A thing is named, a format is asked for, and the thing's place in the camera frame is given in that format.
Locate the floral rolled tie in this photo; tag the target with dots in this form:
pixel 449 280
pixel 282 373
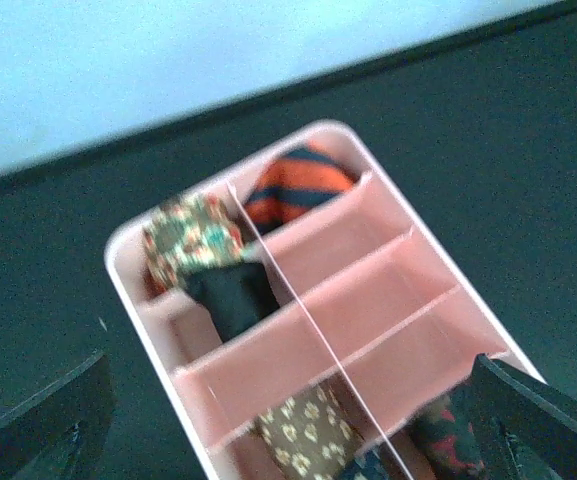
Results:
pixel 188 234

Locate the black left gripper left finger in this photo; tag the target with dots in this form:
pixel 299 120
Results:
pixel 60 431

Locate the blue patterned rolled tie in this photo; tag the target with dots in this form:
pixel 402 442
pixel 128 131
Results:
pixel 374 464

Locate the brown floral necktie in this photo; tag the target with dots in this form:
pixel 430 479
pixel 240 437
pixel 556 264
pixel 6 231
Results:
pixel 309 435

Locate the pink divided organizer box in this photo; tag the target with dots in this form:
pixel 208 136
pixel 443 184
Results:
pixel 369 299

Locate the black orange rolled tie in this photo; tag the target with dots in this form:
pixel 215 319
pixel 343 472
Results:
pixel 297 181

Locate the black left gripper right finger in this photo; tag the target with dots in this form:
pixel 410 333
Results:
pixel 525 429

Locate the dark brown rolled tie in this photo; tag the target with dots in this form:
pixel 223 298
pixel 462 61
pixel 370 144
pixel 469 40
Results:
pixel 442 432

